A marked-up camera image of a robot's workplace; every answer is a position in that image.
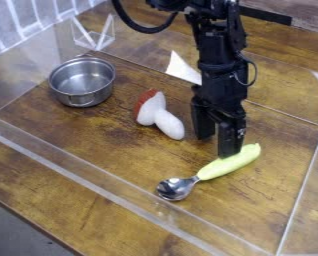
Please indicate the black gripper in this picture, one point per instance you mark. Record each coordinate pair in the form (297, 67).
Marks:
(217, 104)

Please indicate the green handled metal spoon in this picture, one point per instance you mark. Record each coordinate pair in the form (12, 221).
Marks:
(175, 189)

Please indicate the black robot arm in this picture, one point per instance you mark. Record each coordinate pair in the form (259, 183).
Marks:
(218, 32)

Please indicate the white red toy mushroom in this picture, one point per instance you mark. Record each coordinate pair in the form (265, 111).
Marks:
(151, 112)

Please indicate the small steel pot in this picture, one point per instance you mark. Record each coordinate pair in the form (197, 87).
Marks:
(82, 82)

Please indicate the black bar on table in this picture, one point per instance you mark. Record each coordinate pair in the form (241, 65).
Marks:
(266, 15)

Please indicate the clear acrylic enclosure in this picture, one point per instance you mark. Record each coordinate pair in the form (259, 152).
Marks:
(79, 168)

